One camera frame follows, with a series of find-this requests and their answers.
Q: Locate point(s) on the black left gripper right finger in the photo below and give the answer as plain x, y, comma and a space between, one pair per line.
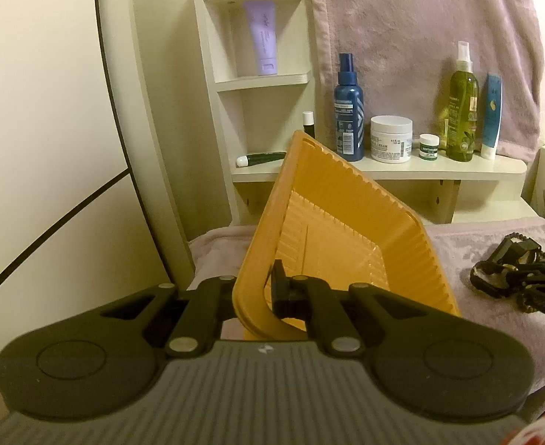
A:
313, 301

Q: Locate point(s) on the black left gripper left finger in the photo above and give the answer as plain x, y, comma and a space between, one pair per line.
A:
207, 307

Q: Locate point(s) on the orange plastic tray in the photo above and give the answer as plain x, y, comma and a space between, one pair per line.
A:
325, 219

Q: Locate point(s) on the dark green lying tube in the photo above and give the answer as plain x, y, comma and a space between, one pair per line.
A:
253, 159

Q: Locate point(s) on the blue white tube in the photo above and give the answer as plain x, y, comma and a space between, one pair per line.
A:
492, 117

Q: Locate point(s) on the small dark roller bottle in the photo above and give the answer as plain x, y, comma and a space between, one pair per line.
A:
308, 124

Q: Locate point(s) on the white cream jar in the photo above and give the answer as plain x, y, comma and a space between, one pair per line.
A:
391, 139

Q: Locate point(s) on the small green white jar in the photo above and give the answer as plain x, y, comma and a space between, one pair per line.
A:
428, 146

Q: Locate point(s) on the green spray bottle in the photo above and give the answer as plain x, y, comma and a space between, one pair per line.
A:
460, 121

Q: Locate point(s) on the blue spray bottle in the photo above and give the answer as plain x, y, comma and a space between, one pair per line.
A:
349, 111

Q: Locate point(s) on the cream corner shelf unit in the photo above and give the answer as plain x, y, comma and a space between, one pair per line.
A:
258, 114

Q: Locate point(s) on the lavender tube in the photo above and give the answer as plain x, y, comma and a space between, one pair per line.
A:
262, 18

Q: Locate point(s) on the mauve hanging towel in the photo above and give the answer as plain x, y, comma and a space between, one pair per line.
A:
405, 54

